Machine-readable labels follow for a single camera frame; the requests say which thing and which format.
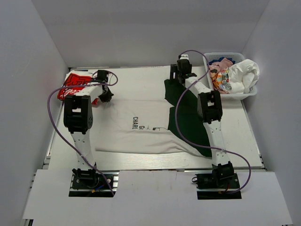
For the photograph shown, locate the pink orange print t-shirt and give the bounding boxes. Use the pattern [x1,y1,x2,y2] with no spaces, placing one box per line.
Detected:
[209,59,233,94]

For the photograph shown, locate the white green Charlie Brown t-shirt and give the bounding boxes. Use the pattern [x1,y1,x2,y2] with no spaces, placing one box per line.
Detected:
[91,80,211,157]

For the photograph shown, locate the white colourful print t-shirt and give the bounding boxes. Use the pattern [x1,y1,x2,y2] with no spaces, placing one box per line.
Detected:
[228,59,260,94]

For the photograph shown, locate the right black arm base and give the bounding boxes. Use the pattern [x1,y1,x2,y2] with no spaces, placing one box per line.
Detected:
[191,173,242,200]

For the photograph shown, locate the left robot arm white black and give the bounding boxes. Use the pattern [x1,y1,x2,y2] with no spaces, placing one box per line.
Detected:
[58,70,113,170]

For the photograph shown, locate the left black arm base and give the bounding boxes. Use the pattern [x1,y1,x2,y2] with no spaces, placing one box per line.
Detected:
[69,169,119,198]

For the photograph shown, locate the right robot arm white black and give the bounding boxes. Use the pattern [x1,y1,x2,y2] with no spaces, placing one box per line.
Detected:
[165,55,234,178]

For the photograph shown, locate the folded red white t-shirt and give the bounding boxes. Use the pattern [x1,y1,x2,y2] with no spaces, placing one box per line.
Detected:
[57,71,103,105]

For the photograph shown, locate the blue garment in basket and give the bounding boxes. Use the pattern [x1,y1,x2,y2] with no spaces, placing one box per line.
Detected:
[219,57,236,64]

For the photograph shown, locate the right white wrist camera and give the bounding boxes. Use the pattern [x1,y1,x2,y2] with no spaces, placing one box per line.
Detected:
[178,54,189,60]

